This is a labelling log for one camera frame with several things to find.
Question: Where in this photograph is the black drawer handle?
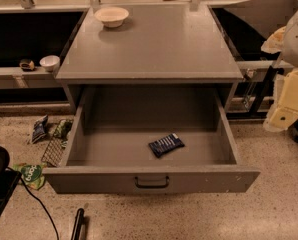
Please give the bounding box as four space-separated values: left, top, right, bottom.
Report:
134 176 170 189

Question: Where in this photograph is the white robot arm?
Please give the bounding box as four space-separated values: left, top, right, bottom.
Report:
261 10 298 132

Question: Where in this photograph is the black bar on floor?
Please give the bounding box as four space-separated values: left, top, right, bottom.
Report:
71 208 85 240

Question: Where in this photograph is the green white snack pouch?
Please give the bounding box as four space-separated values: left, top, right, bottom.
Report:
13 163 45 190

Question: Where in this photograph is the beige paper bowl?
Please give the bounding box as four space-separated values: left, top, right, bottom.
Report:
94 7 129 28

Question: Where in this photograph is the black cable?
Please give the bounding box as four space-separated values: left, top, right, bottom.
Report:
6 166 61 240

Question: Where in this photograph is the green snack bag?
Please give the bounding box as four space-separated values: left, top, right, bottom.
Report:
53 119 73 139

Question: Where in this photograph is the yellow black tape measure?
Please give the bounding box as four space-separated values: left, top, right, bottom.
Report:
19 59 35 71

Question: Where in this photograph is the black wire basket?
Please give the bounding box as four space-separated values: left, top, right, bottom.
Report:
41 137 67 167

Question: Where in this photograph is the black stand with tray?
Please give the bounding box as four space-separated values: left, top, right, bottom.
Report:
223 0 298 144

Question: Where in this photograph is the grey open drawer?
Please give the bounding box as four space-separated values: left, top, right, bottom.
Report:
44 85 260 194

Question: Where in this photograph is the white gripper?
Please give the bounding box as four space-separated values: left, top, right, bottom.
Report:
261 27 298 132

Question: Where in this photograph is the blue rxbar blueberry wrapper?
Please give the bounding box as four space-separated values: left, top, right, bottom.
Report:
148 133 185 158

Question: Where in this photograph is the small white bowl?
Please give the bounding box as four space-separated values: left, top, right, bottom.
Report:
40 55 60 72

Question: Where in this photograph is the dark blue snack bag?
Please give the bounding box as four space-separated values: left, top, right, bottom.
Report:
31 115 48 143

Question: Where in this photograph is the grey metal cabinet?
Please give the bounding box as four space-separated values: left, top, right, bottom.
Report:
55 2 245 114

